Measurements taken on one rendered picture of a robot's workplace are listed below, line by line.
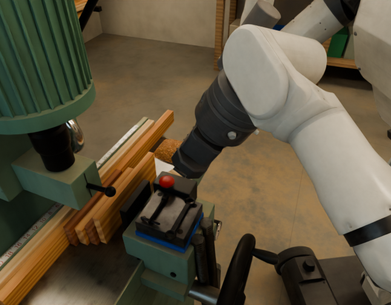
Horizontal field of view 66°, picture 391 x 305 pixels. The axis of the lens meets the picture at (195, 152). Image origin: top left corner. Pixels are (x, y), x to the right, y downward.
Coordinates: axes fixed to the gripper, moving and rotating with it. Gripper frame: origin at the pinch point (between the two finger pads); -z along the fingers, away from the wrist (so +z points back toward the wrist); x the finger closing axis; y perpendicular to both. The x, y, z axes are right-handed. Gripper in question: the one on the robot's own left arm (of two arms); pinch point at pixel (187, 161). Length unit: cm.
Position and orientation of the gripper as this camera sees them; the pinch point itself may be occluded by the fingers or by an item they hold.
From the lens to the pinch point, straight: 52.4
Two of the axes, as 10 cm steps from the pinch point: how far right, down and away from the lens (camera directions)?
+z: 4.6, -5.4, -7.0
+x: 3.9, -5.9, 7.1
